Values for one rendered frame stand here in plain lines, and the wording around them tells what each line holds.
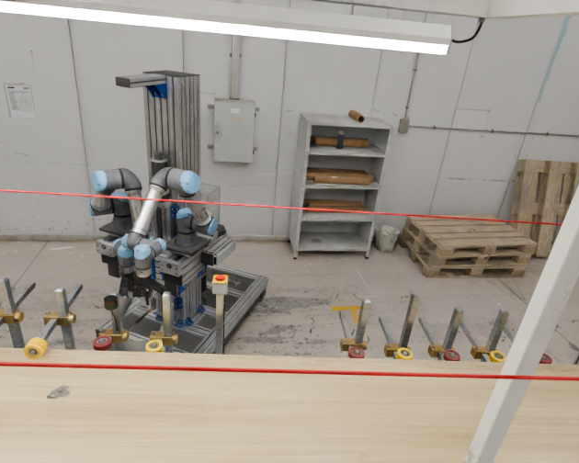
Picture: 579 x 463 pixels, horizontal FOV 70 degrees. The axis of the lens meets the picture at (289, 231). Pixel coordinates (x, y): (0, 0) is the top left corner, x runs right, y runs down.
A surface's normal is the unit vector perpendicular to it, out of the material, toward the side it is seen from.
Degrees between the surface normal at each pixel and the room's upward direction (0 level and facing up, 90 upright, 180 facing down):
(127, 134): 90
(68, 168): 90
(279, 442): 0
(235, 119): 90
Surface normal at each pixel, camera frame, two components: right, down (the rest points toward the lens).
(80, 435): 0.09, -0.90
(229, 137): 0.17, 0.44
